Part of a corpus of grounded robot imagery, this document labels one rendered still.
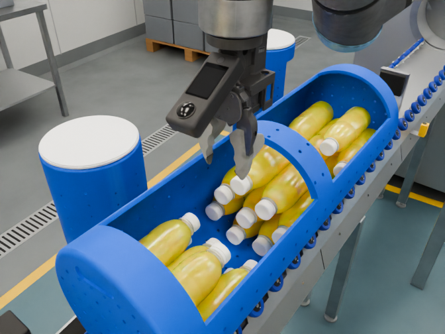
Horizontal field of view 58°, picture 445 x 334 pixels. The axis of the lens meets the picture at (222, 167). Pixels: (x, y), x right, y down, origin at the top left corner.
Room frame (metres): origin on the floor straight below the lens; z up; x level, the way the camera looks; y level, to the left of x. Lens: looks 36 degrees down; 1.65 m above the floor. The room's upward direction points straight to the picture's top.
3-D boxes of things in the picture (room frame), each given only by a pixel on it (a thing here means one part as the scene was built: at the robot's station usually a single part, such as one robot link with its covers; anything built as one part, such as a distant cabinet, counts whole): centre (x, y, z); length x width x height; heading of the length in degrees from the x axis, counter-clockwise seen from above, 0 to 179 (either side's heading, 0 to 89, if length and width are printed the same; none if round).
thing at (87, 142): (0.99, 0.38, 1.03); 0.28 x 0.28 x 0.01
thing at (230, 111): (0.52, -0.02, 1.43); 0.09 x 0.08 x 0.12; 142
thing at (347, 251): (1.10, -0.50, 0.31); 0.06 x 0.06 x 0.63; 52
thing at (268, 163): (0.71, -0.09, 1.15); 0.19 x 0.07 x 0.07; 142
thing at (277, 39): (1.87, -0.20, 1.03); 0.28 x 0.28 x 0.01
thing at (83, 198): (0.99, 0.38, 0.59); 0.28 x 0.28 x 0.88
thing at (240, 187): (0.63, -0.03, 1.15); 0.04 x 0.02 x 0.04; 52
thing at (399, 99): (1.37, -0.61, 1.00); 0.10 x 0.04 x 0.15; 52
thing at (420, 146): (1.88, -1.10, 0.31); 0.06 x 0.06 x 0.63; 52
